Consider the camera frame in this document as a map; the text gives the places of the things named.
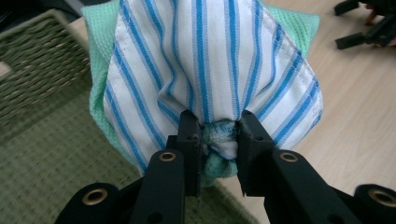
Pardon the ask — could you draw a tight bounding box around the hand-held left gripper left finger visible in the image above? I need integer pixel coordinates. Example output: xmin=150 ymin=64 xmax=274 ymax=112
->
xmin=128 ymin=108 xmax=203 ymax=224

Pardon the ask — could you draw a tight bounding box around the green woven basket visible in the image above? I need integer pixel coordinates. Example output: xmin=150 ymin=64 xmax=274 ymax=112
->
xmin=0 ymin=8 xmax=260 ymax=224

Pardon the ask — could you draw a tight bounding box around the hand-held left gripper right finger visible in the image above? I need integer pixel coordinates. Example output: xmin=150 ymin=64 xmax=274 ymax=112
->
xmin=236 ymin=108 xmax=365 ymax=224

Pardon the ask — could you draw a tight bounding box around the mint green striped pet shirt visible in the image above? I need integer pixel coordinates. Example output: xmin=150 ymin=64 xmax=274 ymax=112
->
xmin=80 ymin=0 xmax=325 ymax=189

